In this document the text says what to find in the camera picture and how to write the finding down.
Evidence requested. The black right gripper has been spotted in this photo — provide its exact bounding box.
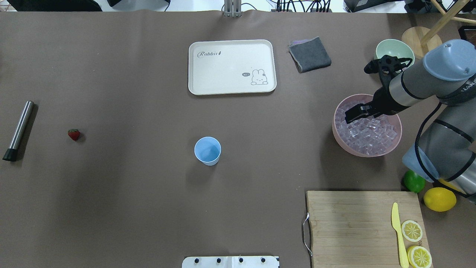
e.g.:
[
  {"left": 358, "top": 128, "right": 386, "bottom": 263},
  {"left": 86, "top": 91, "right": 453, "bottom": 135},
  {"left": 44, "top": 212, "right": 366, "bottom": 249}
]
[{"left": 345, "top": 86, "right": 409, "bottom": 124}]

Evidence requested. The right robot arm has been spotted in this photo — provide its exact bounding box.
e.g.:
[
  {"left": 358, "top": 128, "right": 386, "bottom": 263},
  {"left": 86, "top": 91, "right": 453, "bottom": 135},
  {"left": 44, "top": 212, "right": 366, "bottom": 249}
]
[{"left": 345, "top": 39, "right": 476, "bottom": 204}]

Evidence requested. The pink bowl of ice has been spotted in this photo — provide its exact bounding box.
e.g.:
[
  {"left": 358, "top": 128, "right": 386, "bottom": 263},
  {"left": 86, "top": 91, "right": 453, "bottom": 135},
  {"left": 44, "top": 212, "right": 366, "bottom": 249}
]
[{"left": 331, "top": 94, "right": 402, "bottom": 157}]

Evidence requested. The wooden cup stand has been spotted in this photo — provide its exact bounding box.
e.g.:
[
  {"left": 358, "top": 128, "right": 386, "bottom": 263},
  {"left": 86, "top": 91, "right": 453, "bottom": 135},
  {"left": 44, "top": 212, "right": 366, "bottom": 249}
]
[{"left": 402, "top": 0, "right": 476, "bottom": 59}]

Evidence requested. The light blue plastic cup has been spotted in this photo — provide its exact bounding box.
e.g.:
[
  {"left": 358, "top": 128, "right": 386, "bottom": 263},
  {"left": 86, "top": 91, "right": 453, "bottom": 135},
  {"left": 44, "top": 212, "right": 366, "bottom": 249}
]
[{"left": 194, "top": 136, "right": 221, "bottom": 166}]

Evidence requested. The grey folded cloth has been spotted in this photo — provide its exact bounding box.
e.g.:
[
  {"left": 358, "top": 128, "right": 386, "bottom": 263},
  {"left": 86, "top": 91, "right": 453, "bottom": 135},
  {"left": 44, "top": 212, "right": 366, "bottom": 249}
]
[{"left": 288, "top": 36, "right": 332, "bottom": 73}]

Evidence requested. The mint green bowl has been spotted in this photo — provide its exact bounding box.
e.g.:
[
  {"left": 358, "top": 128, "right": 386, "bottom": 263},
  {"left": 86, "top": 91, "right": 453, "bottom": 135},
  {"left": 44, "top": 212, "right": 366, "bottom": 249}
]
[{"left": 374, "top": 39, "right": 415, "bottom": 66}]

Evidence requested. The green lime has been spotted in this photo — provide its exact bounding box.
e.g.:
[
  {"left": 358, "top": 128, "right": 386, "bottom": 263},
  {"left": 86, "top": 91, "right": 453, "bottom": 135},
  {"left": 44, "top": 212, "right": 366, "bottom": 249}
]
[{"left": 403, "top": 170, "right": 427, "bottom": 193}]

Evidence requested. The yellow plastic knife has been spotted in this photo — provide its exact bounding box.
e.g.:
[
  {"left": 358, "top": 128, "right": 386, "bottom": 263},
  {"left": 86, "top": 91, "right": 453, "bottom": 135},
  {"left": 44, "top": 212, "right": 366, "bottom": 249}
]
[{"left": 391, "top": 202, "right": 409, "bottom": 268}]

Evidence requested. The upper yellow lemon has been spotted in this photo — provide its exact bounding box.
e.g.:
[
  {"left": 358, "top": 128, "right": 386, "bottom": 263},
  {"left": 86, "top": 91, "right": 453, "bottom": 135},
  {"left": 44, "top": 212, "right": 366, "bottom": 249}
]
[{"left": 438, "top": 179, "right": 465, "bottom": 194}]

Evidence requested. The yellow lemon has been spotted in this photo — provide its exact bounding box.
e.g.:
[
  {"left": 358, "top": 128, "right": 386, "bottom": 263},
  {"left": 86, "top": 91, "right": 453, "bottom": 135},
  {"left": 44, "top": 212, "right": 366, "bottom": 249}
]
[
  {"left": 423, "top": 187, "right": 457, "bottom": 212},
  {"left": 438, "top": 179, "right": 465, "bottom": 194}
]

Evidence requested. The lower yellow lemon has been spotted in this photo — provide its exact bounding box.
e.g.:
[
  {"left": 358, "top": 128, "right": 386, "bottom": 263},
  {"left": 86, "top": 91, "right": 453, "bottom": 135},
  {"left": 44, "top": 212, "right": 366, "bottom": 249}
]
[{"left": 423, "top": 187, "right": 457, "bottom": 212}]

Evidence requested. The upper lemon slice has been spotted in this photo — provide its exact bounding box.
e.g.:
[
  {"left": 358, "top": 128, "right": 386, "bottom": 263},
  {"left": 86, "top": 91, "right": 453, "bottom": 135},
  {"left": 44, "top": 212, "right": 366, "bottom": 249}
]
[{"left": 401, "top": 220, "right": 423, "bottom": 242}]

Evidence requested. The lemon slice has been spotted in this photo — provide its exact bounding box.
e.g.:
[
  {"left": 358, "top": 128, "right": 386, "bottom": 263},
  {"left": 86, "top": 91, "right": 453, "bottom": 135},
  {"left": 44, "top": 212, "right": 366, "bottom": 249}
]
[
  {"left": 401, "top": 220, "right": 423, "bottom": 242},
  {"left": 407, "top": 246, "right": 433, "bottom": 268}
]

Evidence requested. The cream rabbit tray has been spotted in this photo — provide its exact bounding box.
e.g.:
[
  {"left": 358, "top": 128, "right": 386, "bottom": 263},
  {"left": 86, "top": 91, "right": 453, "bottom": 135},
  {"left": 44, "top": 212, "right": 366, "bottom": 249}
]
[{"left": 188, "top": 39, "right": 277, "bottom": 96}]

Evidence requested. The lower lemon slice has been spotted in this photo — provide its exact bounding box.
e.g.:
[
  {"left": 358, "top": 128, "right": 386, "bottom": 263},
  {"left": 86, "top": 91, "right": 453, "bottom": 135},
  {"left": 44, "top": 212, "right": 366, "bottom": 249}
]
[{"left": 407, "top": 246, "right": 433, "bottom": 268}]

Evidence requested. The red strawberry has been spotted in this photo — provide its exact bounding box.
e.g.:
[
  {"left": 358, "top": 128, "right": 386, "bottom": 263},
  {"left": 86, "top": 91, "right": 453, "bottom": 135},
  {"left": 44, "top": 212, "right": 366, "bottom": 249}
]
[{"left": 67, "top": 129, "right": 81, "bottom": 141}]

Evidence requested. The steel muddler black tip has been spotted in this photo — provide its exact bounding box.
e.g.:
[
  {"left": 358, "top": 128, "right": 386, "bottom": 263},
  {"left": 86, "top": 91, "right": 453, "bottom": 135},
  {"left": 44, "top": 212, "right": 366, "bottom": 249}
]
[{"left": 2, "top": 100, "right": 34, "bottom": 162}]

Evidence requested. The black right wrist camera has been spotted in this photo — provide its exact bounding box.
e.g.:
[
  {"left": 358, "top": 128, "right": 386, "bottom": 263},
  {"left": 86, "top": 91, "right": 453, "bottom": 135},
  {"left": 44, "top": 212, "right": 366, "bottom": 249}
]
[{"left": 364, "top": 55, "right": 414, "bottom": 88}]

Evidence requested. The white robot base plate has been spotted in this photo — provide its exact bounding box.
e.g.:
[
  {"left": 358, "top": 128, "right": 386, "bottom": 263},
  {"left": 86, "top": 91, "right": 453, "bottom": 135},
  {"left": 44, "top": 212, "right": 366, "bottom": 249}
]
[{"left": 181, "top": 256, "right": 280, "bottom": 268}]

